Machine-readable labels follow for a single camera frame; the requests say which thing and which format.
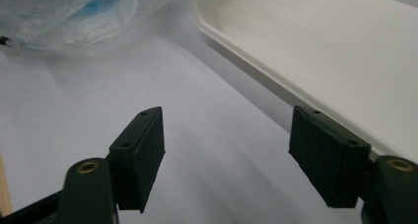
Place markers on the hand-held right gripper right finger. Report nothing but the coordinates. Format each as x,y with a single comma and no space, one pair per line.
332,158

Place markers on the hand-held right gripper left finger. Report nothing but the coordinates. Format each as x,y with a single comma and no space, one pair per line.
138,161

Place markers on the white plastic tray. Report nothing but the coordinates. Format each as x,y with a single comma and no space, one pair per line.
328,43

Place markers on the clear plastic bag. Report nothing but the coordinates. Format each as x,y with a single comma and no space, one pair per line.
82,13

